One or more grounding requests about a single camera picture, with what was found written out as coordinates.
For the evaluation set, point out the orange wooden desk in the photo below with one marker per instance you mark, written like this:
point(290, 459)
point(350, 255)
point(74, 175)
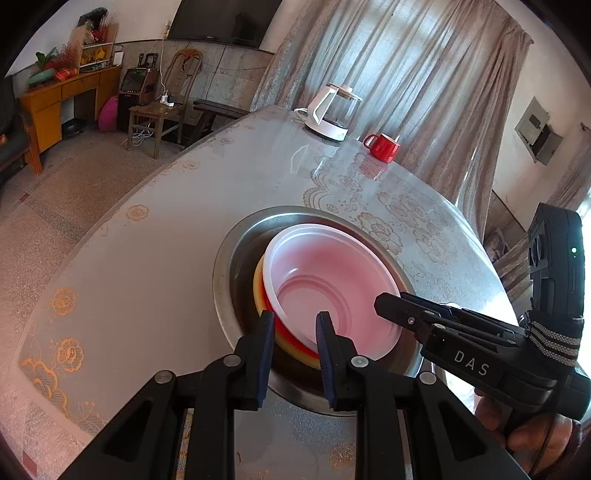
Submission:
point(51, 99)

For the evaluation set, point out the pink bag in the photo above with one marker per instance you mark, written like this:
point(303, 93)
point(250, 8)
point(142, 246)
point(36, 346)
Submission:
point(108, 115)

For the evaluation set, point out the dark wooden bench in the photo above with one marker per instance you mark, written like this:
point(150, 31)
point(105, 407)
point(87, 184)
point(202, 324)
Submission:
point(217, 108)

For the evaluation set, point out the dark speaker cabinet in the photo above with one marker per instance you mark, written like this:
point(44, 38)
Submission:
point(134, 83)

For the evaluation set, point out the grey wall electrical panel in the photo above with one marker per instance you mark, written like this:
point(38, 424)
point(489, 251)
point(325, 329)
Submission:
point(531, 124)

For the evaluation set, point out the green plant in bowl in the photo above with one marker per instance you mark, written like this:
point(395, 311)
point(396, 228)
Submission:
point(41, 74)

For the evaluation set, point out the wooden chair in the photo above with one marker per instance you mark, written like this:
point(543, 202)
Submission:
point(147, 110)

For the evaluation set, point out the dark armchair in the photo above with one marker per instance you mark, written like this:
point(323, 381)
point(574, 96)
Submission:
point(9, 138)

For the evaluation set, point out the narrow grey lace curtain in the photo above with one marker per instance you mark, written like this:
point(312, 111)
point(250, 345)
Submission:
point(572, 175)

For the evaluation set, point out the small white shelf box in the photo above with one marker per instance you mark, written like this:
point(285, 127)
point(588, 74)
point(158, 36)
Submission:
point(94, 55)

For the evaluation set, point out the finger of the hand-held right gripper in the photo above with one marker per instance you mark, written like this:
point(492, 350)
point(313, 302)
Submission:
point(397, 307)
point(480, 321)

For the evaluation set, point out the red packet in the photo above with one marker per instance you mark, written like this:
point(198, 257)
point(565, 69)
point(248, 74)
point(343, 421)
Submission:
point(64, 74)

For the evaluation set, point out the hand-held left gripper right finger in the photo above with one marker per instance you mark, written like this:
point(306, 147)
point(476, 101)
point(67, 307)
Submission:
point(325, 360)

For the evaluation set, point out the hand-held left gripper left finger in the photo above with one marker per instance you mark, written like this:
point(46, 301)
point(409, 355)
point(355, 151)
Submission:
point(265, 355)

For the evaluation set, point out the wide grey lace curtain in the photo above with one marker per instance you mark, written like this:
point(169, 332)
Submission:
point(392, 69)

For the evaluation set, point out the small white device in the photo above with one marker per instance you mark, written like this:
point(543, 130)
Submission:
point(118, 55)

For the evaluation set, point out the stainless steel bowl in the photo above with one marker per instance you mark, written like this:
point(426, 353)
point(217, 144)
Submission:
point(235, 277)

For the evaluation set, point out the white electric glass kettle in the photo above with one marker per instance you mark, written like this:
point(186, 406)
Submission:
point(330, 120)

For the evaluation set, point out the black flat television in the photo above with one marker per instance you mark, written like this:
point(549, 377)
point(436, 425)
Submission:
point(221, 23)

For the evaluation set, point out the person's right hand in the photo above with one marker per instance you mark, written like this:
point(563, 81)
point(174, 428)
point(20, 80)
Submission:
point(549, 434)

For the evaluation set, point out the white power strip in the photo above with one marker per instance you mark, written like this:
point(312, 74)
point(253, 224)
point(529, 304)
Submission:
point(166, 99)

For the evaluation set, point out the yellow plastic bowl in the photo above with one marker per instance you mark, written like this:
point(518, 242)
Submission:
point(256, 290)

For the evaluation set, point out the patterned cushion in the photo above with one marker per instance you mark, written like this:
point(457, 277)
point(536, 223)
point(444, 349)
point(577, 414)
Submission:
point(496, 244)

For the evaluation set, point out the red plastic bowl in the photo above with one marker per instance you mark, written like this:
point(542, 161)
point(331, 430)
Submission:
point(323, 267)

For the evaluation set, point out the red mug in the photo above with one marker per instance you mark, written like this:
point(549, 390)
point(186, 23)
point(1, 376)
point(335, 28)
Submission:
point(383, 148)

